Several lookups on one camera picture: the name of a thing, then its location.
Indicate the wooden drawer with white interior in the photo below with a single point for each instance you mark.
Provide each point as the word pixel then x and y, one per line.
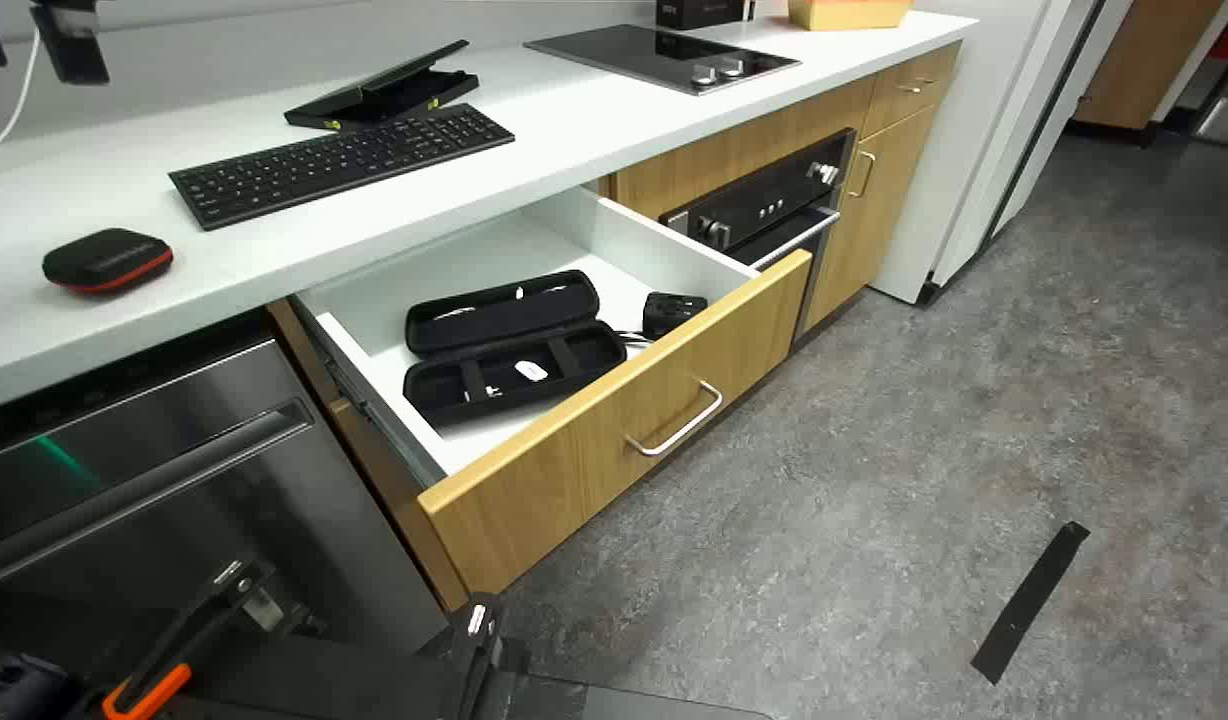
pixel 574 441

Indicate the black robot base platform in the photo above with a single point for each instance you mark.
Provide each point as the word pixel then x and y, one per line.
pixel 375 684

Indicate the black built-in oven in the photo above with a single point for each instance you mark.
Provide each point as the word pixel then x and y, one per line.
pixel 772 201

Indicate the small wooden drawer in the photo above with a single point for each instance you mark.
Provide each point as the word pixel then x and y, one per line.
pixel 912 84

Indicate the small black pouch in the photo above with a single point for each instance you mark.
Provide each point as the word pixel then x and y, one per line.
pixel 669 315

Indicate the black organizer tray with lid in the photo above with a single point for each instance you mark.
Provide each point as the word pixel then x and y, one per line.
pixel 505 315

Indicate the black organizer tray with compartments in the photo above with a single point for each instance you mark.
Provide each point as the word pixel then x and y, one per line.
pixel 437 392

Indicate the black induction cooktop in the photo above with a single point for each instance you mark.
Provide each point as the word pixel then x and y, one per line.
pixel 645 56

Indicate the wooden cabinet door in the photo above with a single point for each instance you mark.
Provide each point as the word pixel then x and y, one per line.
pixel 893 215

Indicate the black computer keyboard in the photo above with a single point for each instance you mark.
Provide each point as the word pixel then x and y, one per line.
pixel 334 163

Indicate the black tablet case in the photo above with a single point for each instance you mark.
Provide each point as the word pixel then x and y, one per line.
pixel 387 94

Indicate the black box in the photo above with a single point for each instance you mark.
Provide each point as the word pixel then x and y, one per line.
pixel 699 9

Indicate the wooden box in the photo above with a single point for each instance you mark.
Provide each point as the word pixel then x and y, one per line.
pixel 844 13

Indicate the white refrigerator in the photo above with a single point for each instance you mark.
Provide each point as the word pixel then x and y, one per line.
pixel 985 132

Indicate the stainless steel dishwasher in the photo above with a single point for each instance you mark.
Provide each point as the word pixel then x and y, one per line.
pixel 173 506

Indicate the black floor strip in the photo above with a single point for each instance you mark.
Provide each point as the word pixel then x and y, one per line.
pixel 1032 603

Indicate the black case with orange zipper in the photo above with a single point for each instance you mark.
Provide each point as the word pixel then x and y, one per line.
pixel 106 259

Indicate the wooden background cabinet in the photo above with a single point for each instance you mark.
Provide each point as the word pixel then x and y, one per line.
pixel 1144 63

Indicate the black monitor stand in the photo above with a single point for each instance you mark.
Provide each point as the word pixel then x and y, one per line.
pixel 70 43

